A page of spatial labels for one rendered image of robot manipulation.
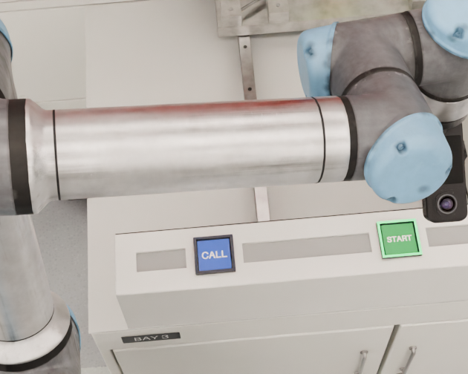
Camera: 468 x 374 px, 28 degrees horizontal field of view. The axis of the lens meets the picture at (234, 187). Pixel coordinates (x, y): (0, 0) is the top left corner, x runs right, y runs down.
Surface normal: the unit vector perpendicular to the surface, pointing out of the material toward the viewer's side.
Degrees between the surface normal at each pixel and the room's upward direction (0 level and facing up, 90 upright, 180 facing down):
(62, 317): 47
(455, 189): 30
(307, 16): 0
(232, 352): 90
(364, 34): 22
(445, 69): 73
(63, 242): 0
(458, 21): 1
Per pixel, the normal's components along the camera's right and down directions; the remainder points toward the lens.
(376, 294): 0.08, 0.88
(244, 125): 0.14, -0.29
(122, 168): 0.18, 0.38
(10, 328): 0.12, 0.65
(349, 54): -0.57, -0.56
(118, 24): -0.03, -0.47
